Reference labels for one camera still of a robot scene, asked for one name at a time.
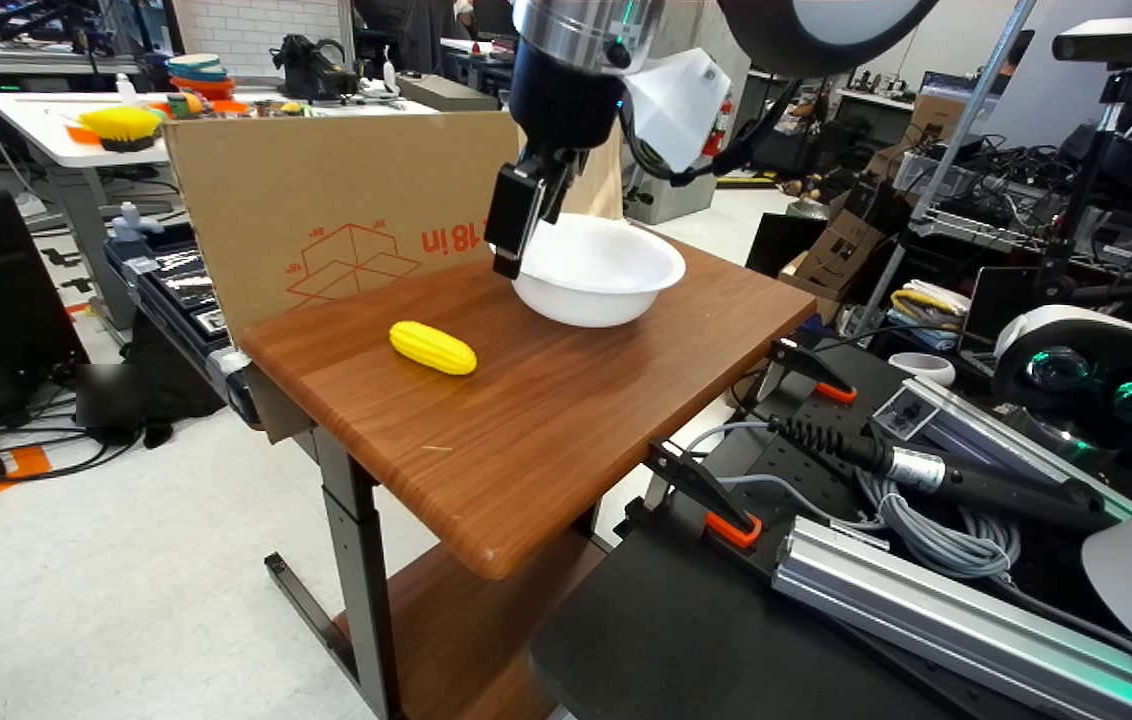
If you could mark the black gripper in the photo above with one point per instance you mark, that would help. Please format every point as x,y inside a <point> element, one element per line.
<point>562,115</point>

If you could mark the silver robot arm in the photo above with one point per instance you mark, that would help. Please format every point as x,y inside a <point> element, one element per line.
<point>661,72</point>

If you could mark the white bowl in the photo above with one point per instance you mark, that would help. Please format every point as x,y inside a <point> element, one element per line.
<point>592,271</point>

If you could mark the yellow corn object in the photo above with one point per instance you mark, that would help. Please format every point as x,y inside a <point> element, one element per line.
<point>432,348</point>

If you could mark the brown cardboard box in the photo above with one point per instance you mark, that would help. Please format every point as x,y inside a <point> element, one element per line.
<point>293,212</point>

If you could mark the wooden table with metal legs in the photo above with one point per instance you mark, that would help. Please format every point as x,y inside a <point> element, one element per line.
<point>457,500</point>

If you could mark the black bag on floor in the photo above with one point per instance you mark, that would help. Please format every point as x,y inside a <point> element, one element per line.
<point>146,392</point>

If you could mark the yellow brush on table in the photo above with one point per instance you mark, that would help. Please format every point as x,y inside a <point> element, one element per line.
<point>127,127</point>

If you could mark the white side table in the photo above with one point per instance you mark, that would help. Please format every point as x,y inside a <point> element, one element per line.
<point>50,127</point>

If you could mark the white headset with green lenses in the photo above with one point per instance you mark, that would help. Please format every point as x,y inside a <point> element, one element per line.
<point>1074,366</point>

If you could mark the aluminium rail with clamps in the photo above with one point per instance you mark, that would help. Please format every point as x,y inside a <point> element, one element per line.
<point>906,605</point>

